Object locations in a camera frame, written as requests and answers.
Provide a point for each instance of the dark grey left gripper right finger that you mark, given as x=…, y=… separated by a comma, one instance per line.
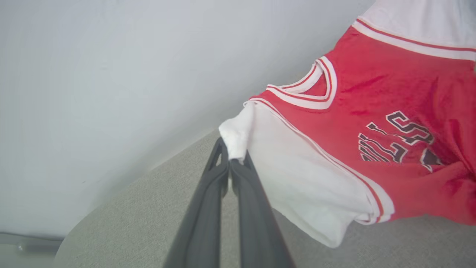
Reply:
x=256, y=230

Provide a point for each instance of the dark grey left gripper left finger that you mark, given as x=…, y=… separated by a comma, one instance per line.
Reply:
x=202, y=227

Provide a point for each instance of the red and white basketball jersey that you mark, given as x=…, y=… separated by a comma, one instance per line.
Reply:
x=372, y=89

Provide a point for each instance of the grey fabric sofa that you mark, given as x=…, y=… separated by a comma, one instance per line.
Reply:
x=141, y=219

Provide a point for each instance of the grey skirting strip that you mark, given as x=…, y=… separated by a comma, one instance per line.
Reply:
x=29, y=243

